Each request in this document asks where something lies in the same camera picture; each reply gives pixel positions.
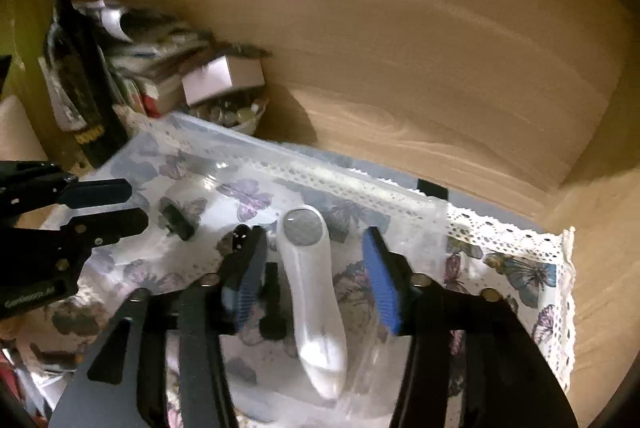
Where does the dark glass bottle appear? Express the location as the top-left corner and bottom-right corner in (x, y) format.
(42, 0), (132, 169)

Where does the clear plastic storage box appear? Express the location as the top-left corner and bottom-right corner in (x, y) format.
(102, 121), (448, 424)

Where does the white handheld electric device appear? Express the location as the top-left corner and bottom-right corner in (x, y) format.
(276, 205), (348, 401)

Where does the black clip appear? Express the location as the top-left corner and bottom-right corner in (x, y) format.
(416, 178), (449, 201)

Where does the small white cardboard box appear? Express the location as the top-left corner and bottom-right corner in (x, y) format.
(181, 55), (266, 107)

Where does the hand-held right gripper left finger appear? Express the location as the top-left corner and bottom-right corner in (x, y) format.
(48, 225), (269, 428)

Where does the stack of books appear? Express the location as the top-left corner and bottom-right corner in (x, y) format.
(75, 0), (271, 119)

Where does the bowl of small round pieces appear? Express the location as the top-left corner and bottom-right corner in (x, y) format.
(189, 92), (270, 135)

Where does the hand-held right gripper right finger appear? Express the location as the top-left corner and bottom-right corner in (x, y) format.
(361, 227), (581, 428)

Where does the butterfly print lace tablecloth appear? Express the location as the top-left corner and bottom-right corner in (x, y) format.
(0, 111), (576, 428)

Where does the small black adapter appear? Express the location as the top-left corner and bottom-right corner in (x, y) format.
(158, 197), (197, 242)

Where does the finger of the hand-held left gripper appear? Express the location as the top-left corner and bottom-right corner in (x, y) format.
(59, 178), (134, 210)
(56, 207), (150, 259)

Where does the black slim attachment piece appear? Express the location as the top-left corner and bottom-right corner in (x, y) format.
(259, 262), (287, 342)

